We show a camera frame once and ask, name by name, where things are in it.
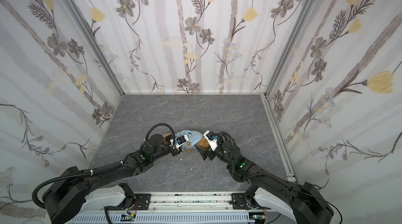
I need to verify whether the brown teddy bear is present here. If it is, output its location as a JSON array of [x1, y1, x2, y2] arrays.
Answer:
[[163, 134, 210, 151]]

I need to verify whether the light blue teddy hoodie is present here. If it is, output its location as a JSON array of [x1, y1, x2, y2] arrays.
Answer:
[[175, 130, 204, 149]]

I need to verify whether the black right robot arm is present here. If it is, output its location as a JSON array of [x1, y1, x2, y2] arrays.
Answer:
[[196, 139, 334, 224]]

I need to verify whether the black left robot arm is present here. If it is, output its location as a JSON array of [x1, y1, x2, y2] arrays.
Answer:
[[32, 134, 188, 224]]

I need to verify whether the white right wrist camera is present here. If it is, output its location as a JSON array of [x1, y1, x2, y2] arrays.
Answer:
[[203, 130, 218, 151]]

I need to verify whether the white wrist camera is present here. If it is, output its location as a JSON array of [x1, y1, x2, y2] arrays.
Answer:
[[171, 135, 189, 149], [203, 130, 218, 151]]

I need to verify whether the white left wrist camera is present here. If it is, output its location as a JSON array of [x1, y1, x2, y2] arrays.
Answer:
[[171, 135, 189, 149]]

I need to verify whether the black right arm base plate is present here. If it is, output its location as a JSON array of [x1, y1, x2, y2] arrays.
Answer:
[[230, 193, 271, 210]]

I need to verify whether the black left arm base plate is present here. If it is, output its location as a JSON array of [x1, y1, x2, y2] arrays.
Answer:
[[106, 194, 151, 210]]

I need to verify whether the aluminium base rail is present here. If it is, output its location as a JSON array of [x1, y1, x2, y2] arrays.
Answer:
[[58, 191, 324, 224]]

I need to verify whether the white perforated cable tray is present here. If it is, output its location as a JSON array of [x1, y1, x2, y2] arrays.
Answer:
[[67, 212, 255, 224]]

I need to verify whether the black corrugated cable conduit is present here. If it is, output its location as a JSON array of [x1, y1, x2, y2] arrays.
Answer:
[[31, 169, 95, 209]]

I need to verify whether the aluminium corner post left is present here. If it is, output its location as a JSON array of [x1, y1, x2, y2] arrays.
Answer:
[[62, 0, 125, 97]]

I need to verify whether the aluminium corner post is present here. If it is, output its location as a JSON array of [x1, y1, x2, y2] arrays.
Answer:
[[264, 0, 317, 97], [62, 0, 125, 97]]

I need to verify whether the aluminium corner post right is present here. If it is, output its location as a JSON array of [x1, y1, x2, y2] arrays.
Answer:
[[264, 0, 317, 97]]

